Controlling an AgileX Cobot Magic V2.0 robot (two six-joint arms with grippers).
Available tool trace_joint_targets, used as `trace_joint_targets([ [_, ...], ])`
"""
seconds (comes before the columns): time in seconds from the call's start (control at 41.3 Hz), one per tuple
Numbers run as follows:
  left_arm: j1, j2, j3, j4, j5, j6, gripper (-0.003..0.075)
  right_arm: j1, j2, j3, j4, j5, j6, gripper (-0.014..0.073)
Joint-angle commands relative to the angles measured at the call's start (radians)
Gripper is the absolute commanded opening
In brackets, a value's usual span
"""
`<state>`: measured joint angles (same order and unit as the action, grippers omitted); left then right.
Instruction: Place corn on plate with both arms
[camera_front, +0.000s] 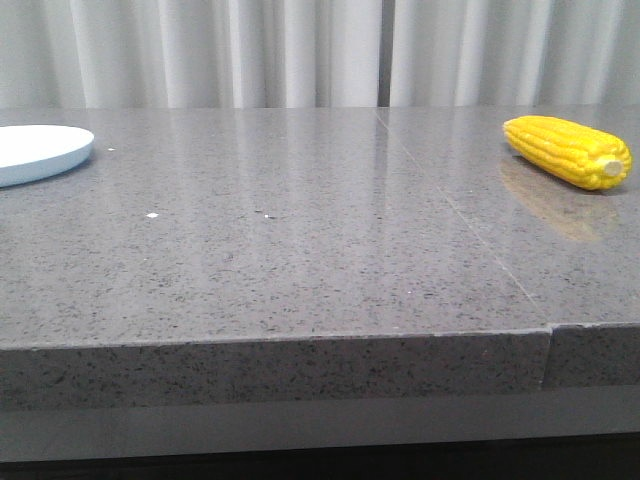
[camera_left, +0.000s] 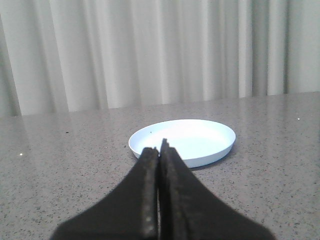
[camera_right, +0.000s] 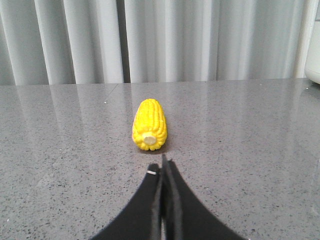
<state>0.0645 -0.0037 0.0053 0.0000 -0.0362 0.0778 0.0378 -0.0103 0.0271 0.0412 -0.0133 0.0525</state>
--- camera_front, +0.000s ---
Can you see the yellow corn cob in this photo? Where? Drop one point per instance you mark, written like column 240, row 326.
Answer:
column 583, row 156

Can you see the light blue round plate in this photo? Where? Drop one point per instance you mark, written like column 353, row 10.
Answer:
column 35, row 152

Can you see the white pleated curtain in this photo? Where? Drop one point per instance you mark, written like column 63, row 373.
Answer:
column 243, row 54

